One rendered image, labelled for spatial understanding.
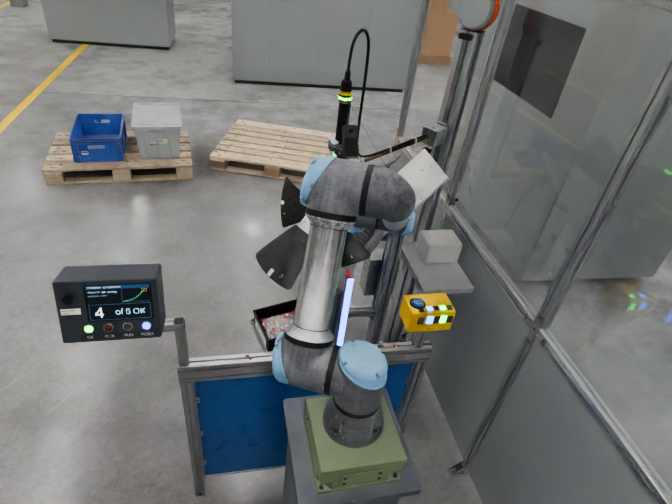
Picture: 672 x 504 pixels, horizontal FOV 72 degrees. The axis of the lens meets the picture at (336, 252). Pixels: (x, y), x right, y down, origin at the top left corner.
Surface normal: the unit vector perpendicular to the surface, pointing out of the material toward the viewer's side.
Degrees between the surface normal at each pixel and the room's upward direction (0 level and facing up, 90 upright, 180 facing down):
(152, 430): 0
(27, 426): 0
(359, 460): 4
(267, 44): 90
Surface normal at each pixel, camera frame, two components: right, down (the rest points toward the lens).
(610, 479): -0.97, 0.03
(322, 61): 0.18, 0.60
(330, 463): 0.10, -0.84
